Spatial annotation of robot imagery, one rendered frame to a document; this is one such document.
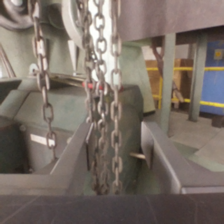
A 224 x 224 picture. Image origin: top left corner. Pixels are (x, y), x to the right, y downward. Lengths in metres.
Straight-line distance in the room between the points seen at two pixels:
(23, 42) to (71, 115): 0.98
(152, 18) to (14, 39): 0.90
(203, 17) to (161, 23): 0.16
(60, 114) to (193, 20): 0.54
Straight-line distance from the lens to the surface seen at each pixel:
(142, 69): 1.11
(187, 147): 0.73
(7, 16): 1.18
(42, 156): 0.47
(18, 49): 1.29
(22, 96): 0.57
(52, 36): 1.38
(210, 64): 3.31
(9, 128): 0.50
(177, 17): 0.72
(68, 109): 0.40
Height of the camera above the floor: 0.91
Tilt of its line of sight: 15 degrees down
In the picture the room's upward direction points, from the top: 1 degrees counter-clockwise
